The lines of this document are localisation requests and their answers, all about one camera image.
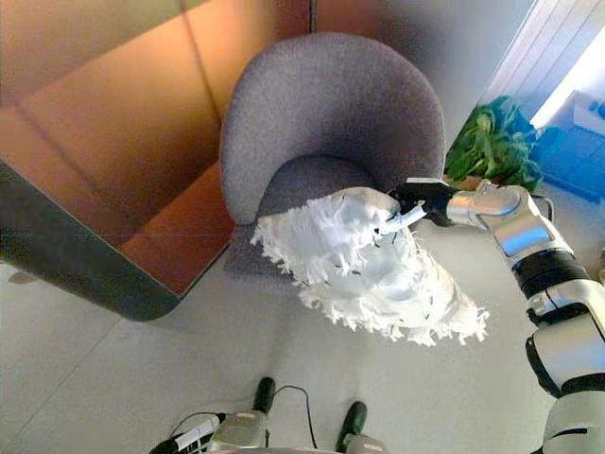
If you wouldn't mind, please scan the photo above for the black right robot foot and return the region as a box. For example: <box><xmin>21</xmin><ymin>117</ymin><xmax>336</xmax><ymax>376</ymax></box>
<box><xmin>336</xmin><ymin>400</ymin><xmax>369</xmax><ymax>453</ymax></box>

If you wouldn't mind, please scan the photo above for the thin black floor cable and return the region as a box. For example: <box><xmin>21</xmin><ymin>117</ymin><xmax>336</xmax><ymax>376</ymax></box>
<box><xmin>271</xmin><ymin>385</ymin><xmax>317</xmax><ymax>448</ymax></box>

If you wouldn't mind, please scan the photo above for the white feathery fringed pillow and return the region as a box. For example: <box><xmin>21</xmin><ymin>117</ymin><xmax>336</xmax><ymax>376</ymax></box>
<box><xmin>249</xmin><ymin>186</ymin><xmax>491</xmax><ymax>349</ymax></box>

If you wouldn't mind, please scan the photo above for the silver right robot leg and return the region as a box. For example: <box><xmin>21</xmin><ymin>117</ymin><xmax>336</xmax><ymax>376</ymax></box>
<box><xmin>340</xmin><ymin>432</ymin><xmax>389</xmax><ymax>454</ymax></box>

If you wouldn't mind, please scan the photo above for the brown cabinet with dark edge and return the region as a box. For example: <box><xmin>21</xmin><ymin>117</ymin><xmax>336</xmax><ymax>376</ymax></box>
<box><xmin>0</xmin><ymin>106</ymin><xmax>237</xmax><ymax>323</ymax></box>

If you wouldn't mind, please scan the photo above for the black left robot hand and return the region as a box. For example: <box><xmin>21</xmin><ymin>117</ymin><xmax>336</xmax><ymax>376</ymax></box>
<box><xmin>149</xmin><ymin>411</ymin><xmax>228</xmax><ymax>454</ymax></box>

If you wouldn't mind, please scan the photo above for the silver robot leg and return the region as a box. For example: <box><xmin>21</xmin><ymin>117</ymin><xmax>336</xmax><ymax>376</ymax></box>
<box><xmin>210</xmin><ymin>410</ymin><xmax>270</xmax><ymax>454</ymax></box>
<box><xmin>340</xmin><ymin>432</ymin><xmax>389</xmax><ymax>454</ymax></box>

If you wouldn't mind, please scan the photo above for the silver left robot leg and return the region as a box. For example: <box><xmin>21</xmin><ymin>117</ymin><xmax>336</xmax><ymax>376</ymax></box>
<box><xmin>210</xmin><ymin>410</ymin><xmax>270</xmax><ymax>454</ymax></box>

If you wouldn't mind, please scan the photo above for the grey fabric tub armchair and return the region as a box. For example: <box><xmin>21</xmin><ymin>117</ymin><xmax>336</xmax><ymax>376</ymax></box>
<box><xmin>219</xmin><ymin>31</ymin><xmax>448</xmax><ymax>280</ymax></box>

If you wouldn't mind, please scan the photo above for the black left robot foot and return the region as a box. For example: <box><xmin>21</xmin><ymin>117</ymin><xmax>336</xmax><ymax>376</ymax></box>
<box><xmin>252</xmin><ymin>376</ymin><xmax>277</xmax><ymax>412</ymax></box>

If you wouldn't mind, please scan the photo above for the green leafy potted plant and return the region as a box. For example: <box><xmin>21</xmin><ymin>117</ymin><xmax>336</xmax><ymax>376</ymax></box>
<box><xmin>443</xmin><ymin>96</ymin><xmax>545</xmax><ymax>186</ymax></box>

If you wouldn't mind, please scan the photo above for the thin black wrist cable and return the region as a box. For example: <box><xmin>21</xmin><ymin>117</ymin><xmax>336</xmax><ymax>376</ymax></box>
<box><xmin>527</xmin><ymin>192</ymin><xmax>555</xmax><ymax>219</ymax></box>

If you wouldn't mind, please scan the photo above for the woven wicker basket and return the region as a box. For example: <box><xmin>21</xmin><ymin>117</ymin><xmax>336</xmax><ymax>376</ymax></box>
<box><xmin>448</xmin><ymin>173</ymin><xmax>493</xmax><ymax>193</ymax></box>

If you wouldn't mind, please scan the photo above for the black robot foot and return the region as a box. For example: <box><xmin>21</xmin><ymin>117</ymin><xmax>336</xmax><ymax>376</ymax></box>
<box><xmin>336</xmin><ymin>400</ymin><xmax>369</xmax><ymax>453</ymax></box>
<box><xmin>252</xmin><ymin>376</ymin><xmax>277</xmax><ymax>412</ymax></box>

